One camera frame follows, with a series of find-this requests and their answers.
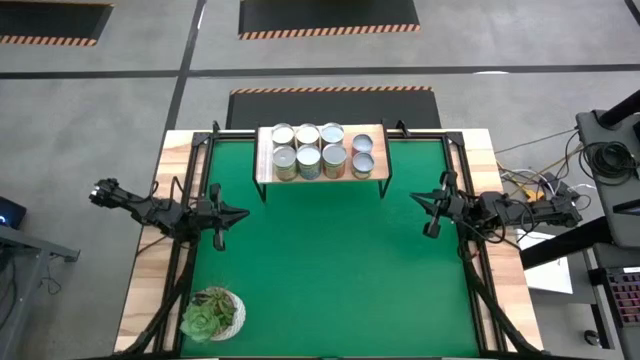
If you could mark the black computer mouse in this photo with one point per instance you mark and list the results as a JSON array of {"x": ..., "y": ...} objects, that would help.
[{"x": 591, "y": 337}]

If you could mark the green oranges tin can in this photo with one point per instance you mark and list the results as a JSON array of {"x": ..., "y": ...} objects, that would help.
[{"x": 284, "y": 156}]

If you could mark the green rosette succulent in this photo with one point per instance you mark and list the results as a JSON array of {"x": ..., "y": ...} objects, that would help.
[{"x": 200, "y": 322}]

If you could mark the orange pineapple tin can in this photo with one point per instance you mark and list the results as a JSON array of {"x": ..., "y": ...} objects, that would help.
[{"x": 334, "y": 154}]

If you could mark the black striped-edge floor mat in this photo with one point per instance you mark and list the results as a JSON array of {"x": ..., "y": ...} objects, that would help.
[
  {"x": 330, "y": 107},
  {"x": 50, "y": 20},
  {"x": 327, "y": 15}
]

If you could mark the grey equipment cart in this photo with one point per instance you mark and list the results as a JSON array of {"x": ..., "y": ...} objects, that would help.
[{"x": 590, "y": 125}]

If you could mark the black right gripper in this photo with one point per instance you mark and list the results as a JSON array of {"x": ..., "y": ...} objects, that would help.
[{"x": 462, "y": 209}]

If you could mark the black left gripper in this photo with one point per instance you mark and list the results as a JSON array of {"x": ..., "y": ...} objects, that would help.
[{"x": 207, "y": 215}]

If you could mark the multicoloured label tin can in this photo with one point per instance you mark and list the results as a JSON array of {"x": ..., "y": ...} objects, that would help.
[{"x": 283, "y": 134}]

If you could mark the backlit computer keyboard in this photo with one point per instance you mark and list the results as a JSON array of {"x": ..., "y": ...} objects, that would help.
[{"x": 625, "y": 297}]

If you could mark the grey keyboard desk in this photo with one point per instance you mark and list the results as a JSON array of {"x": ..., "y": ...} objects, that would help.
[{"x": 620, "y": 345}]

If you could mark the white paper sheet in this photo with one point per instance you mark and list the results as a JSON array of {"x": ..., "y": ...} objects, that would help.
[{"x": 550, "y": 277}]

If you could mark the olive label tin can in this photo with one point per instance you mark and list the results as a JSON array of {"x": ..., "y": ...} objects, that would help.
[{"x": 332, "y": 133}]

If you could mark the dark device with blue light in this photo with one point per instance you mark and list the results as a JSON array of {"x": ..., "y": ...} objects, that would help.
[{"x": 10, "y": 212}]

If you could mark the black beam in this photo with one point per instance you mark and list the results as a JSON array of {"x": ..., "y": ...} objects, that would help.
[{"x": 565, "y": 243}]

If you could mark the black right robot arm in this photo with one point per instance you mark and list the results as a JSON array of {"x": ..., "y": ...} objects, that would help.
[{"x": 525, "y": 212}]

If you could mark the black power adapter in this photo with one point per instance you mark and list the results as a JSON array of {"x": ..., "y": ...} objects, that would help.
[{"x": 556, "y": 181}]

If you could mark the spiky green succulent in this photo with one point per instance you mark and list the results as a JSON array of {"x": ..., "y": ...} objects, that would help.
[{"x": 220, "y": 302}]

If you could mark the wooden shelf with black legs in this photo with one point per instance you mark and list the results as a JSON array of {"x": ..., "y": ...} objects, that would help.
[{"x": 264, "y": 165}]

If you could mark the berries tin can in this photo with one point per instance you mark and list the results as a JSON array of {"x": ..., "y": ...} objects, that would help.
[{"x": 362, "y": 143}]

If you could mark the black metal rig frame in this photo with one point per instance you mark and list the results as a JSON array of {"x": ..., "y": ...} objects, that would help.
[{"x": 200, "y": 138}]

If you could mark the short sliced peaches tin can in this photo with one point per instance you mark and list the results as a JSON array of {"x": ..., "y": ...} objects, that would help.
[{"x": 363, "y": 162}]

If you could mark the black pole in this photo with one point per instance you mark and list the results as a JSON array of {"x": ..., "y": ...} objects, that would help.
[{"x": 620, "y": 107}]

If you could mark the white geometric plant pot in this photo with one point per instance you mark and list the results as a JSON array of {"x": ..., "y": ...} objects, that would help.
[{"x": 237, "y": 320}]

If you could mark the grey metal desk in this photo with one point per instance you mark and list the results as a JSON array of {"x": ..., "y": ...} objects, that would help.
[{"x": 30, "y": 245}]

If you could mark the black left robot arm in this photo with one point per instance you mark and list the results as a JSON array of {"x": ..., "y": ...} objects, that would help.
[{"x": 145, "y": 207}]

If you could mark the blue label tin can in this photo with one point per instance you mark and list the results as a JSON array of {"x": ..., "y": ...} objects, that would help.
[{"x": 308, "y": 155}]

